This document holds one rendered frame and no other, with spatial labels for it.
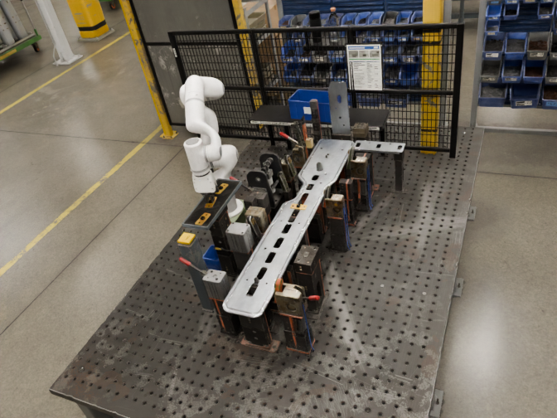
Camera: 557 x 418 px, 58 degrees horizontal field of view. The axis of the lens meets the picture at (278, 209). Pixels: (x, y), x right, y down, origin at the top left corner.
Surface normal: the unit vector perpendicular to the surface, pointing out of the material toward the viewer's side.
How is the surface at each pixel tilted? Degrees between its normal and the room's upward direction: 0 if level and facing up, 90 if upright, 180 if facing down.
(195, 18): 92
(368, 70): 90
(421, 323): 0
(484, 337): 0
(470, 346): 0
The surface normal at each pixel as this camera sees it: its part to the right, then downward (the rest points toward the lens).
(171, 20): -0.41, 0.62
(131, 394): -0.16, -0.78
